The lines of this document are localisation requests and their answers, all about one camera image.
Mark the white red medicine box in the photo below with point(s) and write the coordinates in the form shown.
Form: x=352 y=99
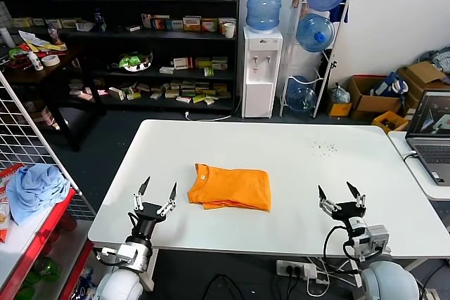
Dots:
x=182 y=63

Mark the steel bowl with green packets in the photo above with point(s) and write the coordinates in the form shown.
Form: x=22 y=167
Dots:
x=131 y=63

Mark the green snack bag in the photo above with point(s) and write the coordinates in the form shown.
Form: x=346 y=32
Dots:
x=15 y=53

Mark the open cardboard box red rim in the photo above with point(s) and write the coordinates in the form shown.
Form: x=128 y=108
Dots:
x=372 y=105

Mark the masking tape roll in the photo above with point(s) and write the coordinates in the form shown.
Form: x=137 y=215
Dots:
x=49 y=64

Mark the black shelving unit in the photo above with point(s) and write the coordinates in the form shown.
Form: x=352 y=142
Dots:
x=158 y=35

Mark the white water dispenser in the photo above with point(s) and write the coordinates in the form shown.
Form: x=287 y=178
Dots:
x=260 y=96

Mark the orange t-shirt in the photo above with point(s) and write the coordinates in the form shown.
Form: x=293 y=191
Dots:
x=235 y=187

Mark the blue white bag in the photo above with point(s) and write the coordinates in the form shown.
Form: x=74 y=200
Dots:
x=386 y=84

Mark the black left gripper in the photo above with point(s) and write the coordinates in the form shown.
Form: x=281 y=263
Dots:
x=146 y=219

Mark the small white bottle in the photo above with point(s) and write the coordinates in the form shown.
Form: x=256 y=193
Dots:
x=36 y=63

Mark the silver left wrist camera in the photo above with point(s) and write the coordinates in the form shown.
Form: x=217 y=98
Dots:
x=123 y=254

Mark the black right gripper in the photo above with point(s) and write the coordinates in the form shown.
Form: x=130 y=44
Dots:
x=349 y=210

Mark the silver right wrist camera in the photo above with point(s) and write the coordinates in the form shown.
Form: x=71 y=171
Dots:
x=374 y=236

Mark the dark wooden table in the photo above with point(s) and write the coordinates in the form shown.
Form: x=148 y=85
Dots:
x=21 y=73

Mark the clear plastic bag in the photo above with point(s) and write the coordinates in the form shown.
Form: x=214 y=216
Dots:
x=339 y=95

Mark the yellow plastic bin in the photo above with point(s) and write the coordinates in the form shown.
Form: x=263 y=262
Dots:
x=381 y=121

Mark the small yellow box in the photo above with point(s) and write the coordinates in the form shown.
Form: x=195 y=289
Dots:
x=339 y=109

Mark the flat white medicine box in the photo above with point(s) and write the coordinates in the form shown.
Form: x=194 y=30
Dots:
x=166 y=70

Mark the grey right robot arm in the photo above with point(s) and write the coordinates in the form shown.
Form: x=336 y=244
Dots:
x=390 y=282

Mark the plain white medicine box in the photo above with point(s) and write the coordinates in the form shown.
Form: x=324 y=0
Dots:
x=116 y=93

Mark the colourful paper pile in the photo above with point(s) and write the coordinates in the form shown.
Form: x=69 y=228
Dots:
x=31 y=41

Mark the blue plastic bottle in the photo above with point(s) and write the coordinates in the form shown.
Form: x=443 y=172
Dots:
x=99 y=22

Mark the light blue cloth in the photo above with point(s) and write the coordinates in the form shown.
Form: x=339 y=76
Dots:
x=35 y=187

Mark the yellow green medicine box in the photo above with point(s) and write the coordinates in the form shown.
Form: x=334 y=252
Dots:
x=209 y=25
x=203 y=63

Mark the blue white package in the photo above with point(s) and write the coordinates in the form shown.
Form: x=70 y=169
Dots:
x=84 y=286

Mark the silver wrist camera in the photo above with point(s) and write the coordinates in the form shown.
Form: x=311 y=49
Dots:
x=374 y=236
x=123 y=254

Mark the white orange medicine box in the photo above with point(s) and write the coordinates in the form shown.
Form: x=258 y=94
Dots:
x=221 y=21

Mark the white box red picture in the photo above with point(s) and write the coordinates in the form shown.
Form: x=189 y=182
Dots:
x=160 y=22

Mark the large white table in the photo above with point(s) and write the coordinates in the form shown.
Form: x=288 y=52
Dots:
x=369 y=173

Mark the white paper cup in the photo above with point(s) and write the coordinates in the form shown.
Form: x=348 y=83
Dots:
x=229 y=31

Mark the small white side table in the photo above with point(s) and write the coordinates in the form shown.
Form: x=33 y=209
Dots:
x=397 y=142

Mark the white green medicine box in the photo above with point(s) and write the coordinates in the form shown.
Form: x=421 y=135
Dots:
x=219 y=63

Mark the green plastic bottle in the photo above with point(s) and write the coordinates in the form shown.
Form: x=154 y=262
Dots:
x=42 y=268

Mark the flat pink white box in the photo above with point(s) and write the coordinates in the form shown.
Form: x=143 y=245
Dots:
x=183 y=99

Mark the pile of grey clothes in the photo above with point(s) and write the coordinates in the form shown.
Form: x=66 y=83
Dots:
x=439 y=57

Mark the plain brown cardboard box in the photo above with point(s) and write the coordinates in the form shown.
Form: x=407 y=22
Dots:
x=422 y=71

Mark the red white snack package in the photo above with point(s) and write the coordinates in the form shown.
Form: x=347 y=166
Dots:
x=8 y=173

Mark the grey laptop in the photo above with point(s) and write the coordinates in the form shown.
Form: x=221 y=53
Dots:
x=432 y=152

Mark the yellow white medicine box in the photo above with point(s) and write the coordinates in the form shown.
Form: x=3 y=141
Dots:
x=192 y=24

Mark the small green medicine box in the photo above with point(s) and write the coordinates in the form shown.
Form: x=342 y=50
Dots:
x=208 y=72

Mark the white jug rack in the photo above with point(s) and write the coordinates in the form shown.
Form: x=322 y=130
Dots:
x=317 y=103

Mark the red white cart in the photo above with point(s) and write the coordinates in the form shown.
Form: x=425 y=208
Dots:
x=21 y=244

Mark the white power strip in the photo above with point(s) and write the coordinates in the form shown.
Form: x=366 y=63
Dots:
x=284 y=268

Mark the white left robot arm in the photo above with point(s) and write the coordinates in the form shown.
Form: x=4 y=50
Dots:
x=119 y=286

